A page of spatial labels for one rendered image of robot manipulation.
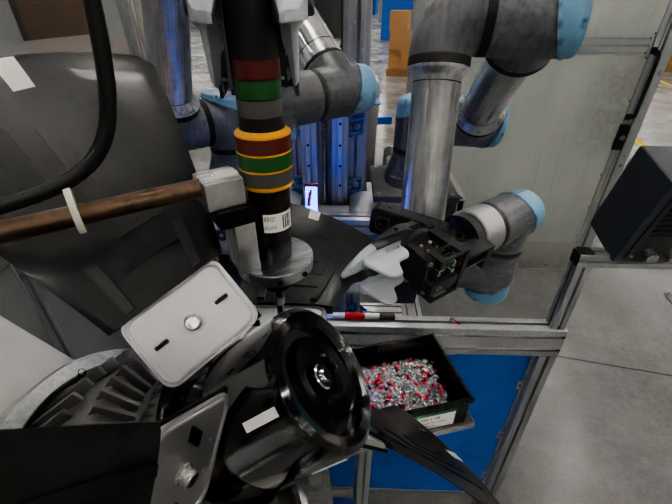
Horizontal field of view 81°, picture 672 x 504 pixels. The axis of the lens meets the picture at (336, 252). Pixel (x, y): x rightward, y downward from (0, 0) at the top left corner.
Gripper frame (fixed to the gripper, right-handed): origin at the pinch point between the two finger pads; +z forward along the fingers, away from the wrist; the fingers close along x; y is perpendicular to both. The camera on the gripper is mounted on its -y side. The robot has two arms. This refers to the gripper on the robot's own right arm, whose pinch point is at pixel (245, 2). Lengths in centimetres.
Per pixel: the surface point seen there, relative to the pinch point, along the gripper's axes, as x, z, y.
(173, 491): 6.8, 15.3, 25.3
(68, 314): 61, -63, 73
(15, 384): 26.2, -0.7, 31.5
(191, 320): 6.5, 4.7, 20.8
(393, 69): -256, -878, 127
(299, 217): -3.3, -23.6, 27.3
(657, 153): -64, -28, 22
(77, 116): 14.7, -6.4, 7.7
